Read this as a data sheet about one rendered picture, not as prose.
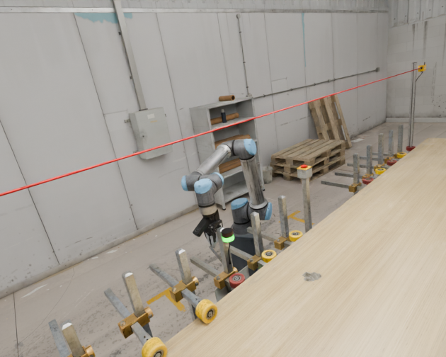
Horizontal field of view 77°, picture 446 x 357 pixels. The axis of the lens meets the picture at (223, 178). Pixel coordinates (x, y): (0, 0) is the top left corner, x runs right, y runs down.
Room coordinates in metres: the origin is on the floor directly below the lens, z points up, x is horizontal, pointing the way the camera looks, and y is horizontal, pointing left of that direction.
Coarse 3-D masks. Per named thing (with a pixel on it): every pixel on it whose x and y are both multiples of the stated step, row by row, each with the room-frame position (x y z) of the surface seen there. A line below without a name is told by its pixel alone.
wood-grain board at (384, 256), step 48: (432, 144) 2.68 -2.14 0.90; (384, 192) 1.83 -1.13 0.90; (432, 192) 1.71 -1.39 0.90; (336, 240) 1.35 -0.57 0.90; (384, 240) 1.28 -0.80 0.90; (432, 240) 1.21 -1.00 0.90; (240, 288) 1.10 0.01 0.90; (288, 288) 1.05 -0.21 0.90; (336, 288) 1.00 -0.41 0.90; (384, 288) 0.95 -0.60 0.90; (432, 288) 0.91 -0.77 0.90; (192, 336) 0.87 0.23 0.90; (240, 336) 0.84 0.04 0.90; (288, 336) 0.80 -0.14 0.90; (336, 336) 0.77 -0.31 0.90; (384, 336) 0.74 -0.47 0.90; (432, 336) 0.71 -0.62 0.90
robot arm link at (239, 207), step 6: (240, 198) 2.24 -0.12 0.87; (246, 198) 2.20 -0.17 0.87; (234, 204) 2.14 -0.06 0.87; (240, 204) 2.12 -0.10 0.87; (246, 204) 2.14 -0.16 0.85; (234, 210) 2.13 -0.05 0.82; (240, 210) 2.11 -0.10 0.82; (246, 210) 2.09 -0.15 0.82; (234, 216) 2.14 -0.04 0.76; (240, 216) 2.11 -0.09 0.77; (246, 216) 2.09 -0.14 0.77; (240, 222) 2.12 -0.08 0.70
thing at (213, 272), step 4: (192, 260) 1.47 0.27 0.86; (196, 260) 1.45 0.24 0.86; (200, 260) 1.45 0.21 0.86; (196, 264) 1.43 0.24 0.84; (200, 264) 1.40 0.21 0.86; (204, 264) 1.40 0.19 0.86; (204, 268) 1.37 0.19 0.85; (208, 268) 1.35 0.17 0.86; (212, 268) 1.34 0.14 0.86; (208, 272) 1.34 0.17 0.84; (212, 272) 1.31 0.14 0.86; (216, 272) 1.31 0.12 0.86; (220, 272) 1.30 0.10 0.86; (224, 280) 1.23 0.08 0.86; (228, 280) 1.22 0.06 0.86; (228, 284) 1.21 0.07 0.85; (232, 288) 1.19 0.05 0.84
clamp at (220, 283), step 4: (224, 272) 1.28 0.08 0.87; (232, 272) 1.27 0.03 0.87; (236, 272) 1.29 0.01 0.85; (216, 276) 1.26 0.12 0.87; (220, 276) 1.25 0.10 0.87; (224, 276) 1.25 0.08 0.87; (228, 276) 1.25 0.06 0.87; (216, 280) 1.23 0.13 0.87; (220, 280) 1.22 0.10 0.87; (216, 284) 1.24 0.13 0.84; (220, 284) 1.21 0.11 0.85; (224, 284) 1.23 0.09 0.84; (220, 288) 1.21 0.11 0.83
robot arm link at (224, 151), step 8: (224, 144) 1.94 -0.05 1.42; (216, 152) 1.84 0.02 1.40; (224, 152) 1.88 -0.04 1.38; (208, 160) 1.72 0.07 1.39; (216, 160) 1.75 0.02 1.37; (200, 168) 1.61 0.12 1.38; (208, 168) 1.64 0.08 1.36; (216, 168) 1.74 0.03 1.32; (184, 176) 1.52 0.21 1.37; (192, 176) 1.49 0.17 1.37; (184, 184) 1.48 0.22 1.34; (192, 184) 1.46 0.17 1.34
